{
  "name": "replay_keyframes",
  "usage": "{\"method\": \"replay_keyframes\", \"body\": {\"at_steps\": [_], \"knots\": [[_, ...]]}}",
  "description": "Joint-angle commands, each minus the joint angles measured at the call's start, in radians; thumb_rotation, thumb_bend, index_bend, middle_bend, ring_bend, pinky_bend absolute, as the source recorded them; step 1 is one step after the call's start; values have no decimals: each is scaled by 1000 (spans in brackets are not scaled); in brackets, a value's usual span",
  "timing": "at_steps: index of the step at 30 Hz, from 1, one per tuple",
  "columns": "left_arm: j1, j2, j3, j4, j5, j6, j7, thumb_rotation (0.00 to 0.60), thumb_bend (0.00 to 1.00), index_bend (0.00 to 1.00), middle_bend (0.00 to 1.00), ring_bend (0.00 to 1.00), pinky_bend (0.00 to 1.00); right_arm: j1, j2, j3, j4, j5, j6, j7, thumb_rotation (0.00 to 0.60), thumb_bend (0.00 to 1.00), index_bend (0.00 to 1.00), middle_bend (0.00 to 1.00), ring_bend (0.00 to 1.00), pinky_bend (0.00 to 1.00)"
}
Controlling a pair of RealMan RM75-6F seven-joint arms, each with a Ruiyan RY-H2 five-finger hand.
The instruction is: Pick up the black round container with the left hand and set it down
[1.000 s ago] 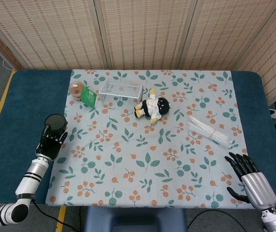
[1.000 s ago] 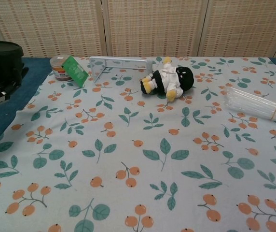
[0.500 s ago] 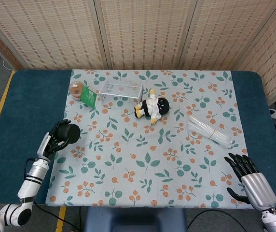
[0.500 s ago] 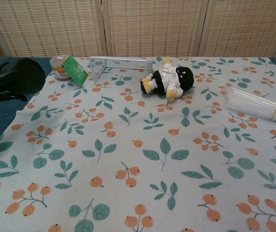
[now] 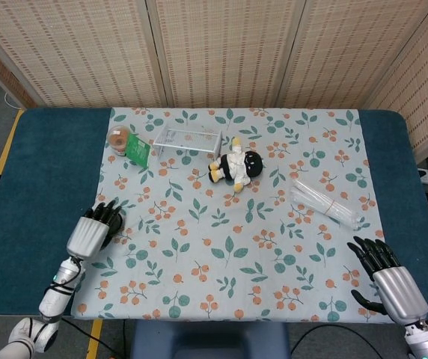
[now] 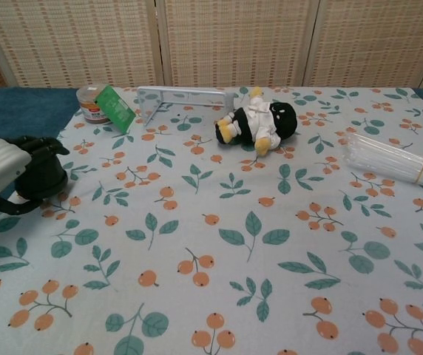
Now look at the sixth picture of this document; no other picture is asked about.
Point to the black round bowl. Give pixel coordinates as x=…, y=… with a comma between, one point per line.
x=47, y=172

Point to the clear jar with orange label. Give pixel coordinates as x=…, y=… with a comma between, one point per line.
x=87, y=107

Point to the green card packet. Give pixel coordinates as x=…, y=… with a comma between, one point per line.
x=117, y=109

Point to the silver metal rack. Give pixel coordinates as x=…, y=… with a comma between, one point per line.
x=182, y=98

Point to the floral tablecloth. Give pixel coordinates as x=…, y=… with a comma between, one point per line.
x=233, y=222

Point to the black white penguin plush toy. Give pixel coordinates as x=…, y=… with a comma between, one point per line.
x=256, y=120

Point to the bundle of clear straws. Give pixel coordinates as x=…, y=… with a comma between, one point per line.
x=392, y=159

